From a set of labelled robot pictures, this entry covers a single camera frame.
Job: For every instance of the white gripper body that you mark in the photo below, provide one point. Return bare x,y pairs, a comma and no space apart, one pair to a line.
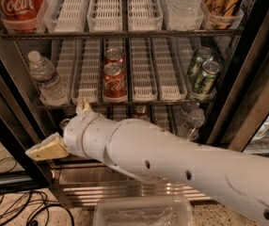
73,136

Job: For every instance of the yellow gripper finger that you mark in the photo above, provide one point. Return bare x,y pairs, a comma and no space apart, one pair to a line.
83,105
52,147

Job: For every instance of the clear water bottle shelf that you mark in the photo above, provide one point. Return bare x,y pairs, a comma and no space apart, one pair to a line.
191,118
184,15
43,72

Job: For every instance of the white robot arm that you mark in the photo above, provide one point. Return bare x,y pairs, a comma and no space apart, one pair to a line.
148,153

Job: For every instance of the steel fridge base grille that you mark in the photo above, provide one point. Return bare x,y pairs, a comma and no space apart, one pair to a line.
84,184

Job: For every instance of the black fridge door left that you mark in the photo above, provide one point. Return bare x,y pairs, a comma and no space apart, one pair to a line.
14,138

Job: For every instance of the clear water bottle bottom shelf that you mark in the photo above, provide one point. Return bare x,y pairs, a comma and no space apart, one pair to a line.
191,118

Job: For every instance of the large red Coca-Cola bottle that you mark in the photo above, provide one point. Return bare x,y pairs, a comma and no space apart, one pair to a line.
23,16

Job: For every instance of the clear water bottle top shelf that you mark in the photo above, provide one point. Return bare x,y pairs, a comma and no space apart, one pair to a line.
184,15

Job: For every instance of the glass fridge door right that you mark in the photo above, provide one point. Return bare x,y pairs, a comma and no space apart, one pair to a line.
242,102

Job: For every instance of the front blue Pepsi can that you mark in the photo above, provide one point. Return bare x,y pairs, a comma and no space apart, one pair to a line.
64,123

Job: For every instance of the front red Coca-Cola can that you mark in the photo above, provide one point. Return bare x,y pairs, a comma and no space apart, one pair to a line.
114,83

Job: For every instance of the red coca-cola can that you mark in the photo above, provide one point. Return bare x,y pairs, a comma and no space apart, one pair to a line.
114,55
114,83

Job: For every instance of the rear orange soda can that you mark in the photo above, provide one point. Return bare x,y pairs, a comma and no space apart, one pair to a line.
141,112

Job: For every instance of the rear red Coca-Cola can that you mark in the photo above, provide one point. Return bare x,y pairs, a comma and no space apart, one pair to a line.
114,55

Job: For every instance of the clear plastic bin on floor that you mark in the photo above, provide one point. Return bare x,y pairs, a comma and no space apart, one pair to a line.
144,211

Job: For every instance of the front green soda can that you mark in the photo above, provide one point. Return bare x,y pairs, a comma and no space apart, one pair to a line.
206,77

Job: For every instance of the green soda can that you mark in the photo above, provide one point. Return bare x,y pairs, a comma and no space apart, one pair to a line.
201,55
206,77

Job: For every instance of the rear green soda can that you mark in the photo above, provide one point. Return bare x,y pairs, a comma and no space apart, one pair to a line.
201,55

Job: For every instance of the middle wire shelf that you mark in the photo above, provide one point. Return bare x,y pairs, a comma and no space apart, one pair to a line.
41,105

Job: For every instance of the wire shelf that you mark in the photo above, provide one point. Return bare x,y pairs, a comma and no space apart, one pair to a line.
124,34
41,105

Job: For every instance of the top wire shelf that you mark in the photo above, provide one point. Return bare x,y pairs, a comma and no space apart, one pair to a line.
124,34

